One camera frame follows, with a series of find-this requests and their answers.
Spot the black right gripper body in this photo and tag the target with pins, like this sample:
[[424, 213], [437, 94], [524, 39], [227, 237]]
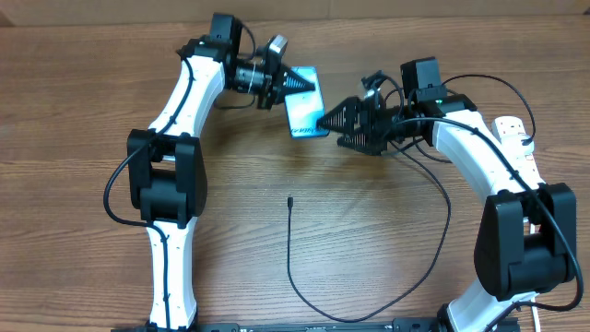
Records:
[[377, 124]]

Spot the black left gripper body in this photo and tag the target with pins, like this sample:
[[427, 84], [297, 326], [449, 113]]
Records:
[[265, 98]]

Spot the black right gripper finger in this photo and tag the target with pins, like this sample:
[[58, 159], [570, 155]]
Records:
[[343, 117], [362, 144]]

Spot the Galaxy smartphone with teal screen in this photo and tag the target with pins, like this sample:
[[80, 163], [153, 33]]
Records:
[[306, 108]]

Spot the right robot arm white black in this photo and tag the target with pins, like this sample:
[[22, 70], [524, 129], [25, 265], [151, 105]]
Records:
[[526, 242]]

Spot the white charger plug adapter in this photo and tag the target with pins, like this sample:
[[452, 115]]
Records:
[[519, 145]]

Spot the white power strip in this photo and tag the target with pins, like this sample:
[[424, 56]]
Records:
[[510, 132]]

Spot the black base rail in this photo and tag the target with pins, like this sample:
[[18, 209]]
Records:
[[397, 325]]

